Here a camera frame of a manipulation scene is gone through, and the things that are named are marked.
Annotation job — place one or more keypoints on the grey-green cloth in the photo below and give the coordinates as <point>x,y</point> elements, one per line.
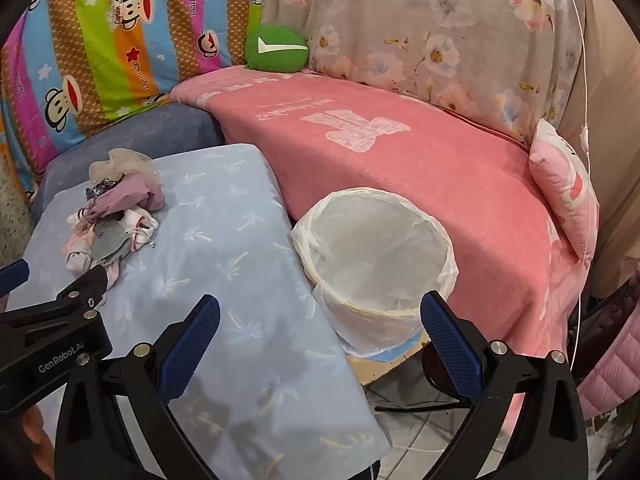
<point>111,240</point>

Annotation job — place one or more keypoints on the white lined waste bin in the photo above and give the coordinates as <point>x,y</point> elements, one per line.
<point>380,260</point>

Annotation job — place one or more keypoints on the pink puffer jacket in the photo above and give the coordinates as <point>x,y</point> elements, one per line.
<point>610,370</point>

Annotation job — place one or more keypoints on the cardboard piece with blue tape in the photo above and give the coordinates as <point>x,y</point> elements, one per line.
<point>380,366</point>

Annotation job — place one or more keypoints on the mauve cloth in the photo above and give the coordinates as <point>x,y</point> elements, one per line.
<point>132,195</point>

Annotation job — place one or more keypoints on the grey floral sheet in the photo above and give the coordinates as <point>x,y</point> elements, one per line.
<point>425,20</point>

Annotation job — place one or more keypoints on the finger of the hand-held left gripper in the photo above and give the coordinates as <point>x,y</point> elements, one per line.
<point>11,277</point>
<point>92,285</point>

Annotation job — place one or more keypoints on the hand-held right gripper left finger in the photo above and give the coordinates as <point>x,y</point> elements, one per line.
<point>192,340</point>

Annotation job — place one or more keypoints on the beige mesh cloth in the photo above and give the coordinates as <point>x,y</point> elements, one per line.
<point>125,160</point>

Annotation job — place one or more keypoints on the white and pink cloth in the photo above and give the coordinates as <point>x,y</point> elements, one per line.
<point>80,260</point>

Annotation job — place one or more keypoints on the small white cloth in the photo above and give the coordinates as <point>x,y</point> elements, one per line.
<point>142,225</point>

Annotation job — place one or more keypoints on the green round check mark cushion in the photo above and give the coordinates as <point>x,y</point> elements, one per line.
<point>280,57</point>

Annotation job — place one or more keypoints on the pink blanket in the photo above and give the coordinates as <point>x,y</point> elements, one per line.
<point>425,185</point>

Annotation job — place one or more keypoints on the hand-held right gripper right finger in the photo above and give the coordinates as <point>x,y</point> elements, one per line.
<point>450,345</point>

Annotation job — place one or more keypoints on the light blue printed cover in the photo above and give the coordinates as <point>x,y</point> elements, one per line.
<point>225,240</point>

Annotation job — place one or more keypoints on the striped monkey print sheet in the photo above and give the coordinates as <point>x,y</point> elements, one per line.
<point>100,35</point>

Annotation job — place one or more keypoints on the dark blue cushion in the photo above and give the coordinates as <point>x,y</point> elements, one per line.
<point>170,125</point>

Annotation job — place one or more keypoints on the pink printed pillow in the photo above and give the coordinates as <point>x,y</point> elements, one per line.
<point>560,180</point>

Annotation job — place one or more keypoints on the beige curtain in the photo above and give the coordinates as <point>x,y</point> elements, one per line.
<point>615,110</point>

